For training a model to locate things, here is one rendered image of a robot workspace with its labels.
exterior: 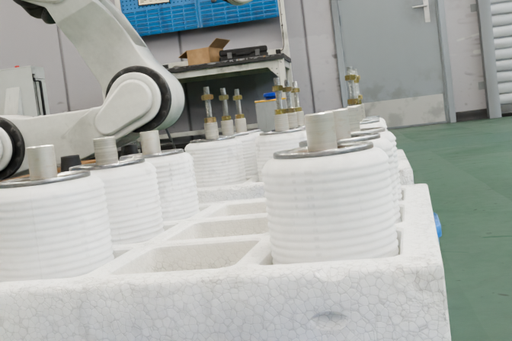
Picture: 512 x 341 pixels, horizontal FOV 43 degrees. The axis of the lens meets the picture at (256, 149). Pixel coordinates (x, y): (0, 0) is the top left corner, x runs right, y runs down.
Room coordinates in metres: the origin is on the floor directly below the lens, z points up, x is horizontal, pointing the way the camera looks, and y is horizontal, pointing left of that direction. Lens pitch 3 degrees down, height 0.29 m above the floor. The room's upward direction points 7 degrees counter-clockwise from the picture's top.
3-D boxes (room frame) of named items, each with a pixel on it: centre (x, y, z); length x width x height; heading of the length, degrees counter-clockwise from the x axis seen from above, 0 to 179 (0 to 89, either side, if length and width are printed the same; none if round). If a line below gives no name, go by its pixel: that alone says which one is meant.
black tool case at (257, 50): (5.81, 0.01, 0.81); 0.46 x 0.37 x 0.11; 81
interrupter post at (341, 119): (0.61, -0.08, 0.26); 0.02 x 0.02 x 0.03
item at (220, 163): (1.09, 0.07, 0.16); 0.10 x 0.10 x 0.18
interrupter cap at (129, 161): (0.66, 0.15, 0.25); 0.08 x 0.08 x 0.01
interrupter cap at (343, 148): (0.49, -0.05, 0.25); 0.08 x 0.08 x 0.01
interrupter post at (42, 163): (0.55, 0.18, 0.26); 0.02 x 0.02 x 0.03
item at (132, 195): (0.66, 0.15, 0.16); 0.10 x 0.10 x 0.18
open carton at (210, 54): (5.96, 0.35, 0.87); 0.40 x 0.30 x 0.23; 67
